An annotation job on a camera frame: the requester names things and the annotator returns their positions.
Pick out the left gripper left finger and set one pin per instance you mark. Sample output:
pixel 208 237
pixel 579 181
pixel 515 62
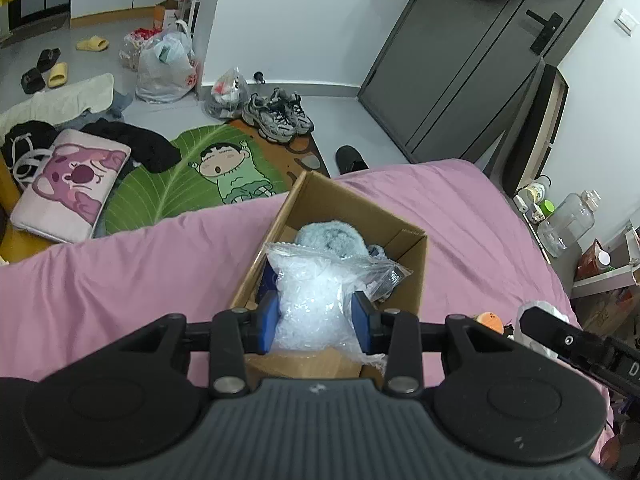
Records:
pixel 267 319

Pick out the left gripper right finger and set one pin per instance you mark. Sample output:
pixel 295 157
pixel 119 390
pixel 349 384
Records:
pixel 367 324

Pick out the clear bag white filling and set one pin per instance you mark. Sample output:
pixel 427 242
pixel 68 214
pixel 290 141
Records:
pixel 315 289

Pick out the grey fluffy plush toy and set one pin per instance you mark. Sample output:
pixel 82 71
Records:
pixel 339 239

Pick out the white wrapped soft packet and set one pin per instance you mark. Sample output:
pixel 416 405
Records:
pixel 534 325

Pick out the hamburger plush toy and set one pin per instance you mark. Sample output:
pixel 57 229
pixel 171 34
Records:
pixel 492 321

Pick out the cardboard box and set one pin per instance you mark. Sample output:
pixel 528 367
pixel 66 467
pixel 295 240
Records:
pixel 315 198

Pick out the clear glass jar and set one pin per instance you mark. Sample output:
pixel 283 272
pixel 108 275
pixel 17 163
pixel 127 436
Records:
pixel 571 220

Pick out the green leaf cartoon rug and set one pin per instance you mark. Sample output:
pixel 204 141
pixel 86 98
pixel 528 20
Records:
pixel 219 165

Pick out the black slipper by bed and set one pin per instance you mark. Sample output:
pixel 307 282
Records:
pixel 348 160

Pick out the white yellow supplement bottle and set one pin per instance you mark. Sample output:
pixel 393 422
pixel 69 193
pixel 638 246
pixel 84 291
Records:
pixel 535 192

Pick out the grey sneaker pair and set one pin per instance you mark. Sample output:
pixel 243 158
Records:
pixel 278 118

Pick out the pink bed sheet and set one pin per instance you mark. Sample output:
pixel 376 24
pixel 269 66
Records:
pixel 73 299

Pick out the clear bag with trash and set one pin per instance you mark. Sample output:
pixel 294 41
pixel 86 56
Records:
pixel 228 96

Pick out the pink bear pillow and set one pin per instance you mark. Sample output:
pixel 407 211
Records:
pixel 65 187

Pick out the white plastic shopping bag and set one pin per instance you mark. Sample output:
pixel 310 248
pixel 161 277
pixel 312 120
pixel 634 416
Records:
pixel 167 66

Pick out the grey door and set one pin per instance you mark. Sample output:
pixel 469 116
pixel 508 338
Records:
pixel 452 71

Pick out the black clothing pile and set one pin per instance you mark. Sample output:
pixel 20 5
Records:
pixel 155 153

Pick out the white towel on floor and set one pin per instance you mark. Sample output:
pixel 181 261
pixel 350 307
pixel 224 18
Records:
pixel 62 104

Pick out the yellow slipper near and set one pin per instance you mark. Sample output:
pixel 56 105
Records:
pixel 58 75

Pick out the yellow slipper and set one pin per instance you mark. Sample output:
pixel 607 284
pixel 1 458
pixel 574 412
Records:
pixel 93 44
pixel 58 75

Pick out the yellow slipper far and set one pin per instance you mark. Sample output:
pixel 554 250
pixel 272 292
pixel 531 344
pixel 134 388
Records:
pixel 93 44

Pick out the leaning wooden frame board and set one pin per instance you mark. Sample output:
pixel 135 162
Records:
pixel 531 138

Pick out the black door handle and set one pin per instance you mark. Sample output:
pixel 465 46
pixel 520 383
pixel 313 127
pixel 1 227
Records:
pixel 548 27

